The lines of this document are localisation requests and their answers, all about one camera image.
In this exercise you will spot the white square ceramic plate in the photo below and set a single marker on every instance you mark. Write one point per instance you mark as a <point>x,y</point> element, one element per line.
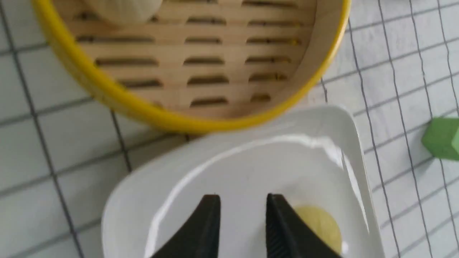
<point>312,156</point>

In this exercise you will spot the green foam cube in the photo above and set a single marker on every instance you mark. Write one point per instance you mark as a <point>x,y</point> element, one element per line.
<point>441,138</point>

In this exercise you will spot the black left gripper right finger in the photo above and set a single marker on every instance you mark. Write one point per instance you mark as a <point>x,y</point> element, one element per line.
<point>287,236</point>

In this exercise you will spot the yellow rimmed bamboo steamer basket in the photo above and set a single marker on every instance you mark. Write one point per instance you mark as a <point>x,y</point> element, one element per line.
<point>198,66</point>

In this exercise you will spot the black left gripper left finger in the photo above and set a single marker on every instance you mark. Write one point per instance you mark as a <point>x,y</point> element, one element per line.
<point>199,235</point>

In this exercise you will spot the yellow steamed bun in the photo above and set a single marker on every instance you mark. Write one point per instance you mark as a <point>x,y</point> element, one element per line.
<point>322,224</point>

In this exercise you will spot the pale white steamed bun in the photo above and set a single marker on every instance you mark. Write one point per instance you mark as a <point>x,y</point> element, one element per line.
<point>125,12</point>

